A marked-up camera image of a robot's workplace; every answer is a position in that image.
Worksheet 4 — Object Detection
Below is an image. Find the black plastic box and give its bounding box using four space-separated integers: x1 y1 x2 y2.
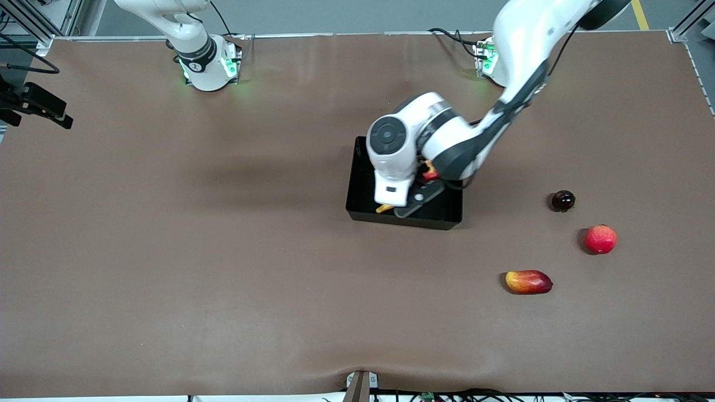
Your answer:
345 136 465 231

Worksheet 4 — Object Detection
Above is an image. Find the red yellow mango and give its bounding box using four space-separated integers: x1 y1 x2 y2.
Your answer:
505 270 554 295

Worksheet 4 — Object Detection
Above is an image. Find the metal table clamp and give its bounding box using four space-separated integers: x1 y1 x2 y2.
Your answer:
346 370 379 402

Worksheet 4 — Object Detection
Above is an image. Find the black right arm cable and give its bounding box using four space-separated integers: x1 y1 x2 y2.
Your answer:
0 33 61 75

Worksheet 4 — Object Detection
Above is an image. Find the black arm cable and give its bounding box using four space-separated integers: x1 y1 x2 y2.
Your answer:
0 33 61 75
549 22 585 77

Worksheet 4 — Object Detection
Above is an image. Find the aluminium frame profile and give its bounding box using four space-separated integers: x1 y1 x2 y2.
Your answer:
668 0 715 118
0 0 84 55

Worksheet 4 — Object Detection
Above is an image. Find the black base cable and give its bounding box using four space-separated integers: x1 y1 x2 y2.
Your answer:
209 0 247 56
428 27 493 59

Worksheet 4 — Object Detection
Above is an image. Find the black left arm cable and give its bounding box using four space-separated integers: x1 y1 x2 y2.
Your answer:
549 22 585 77

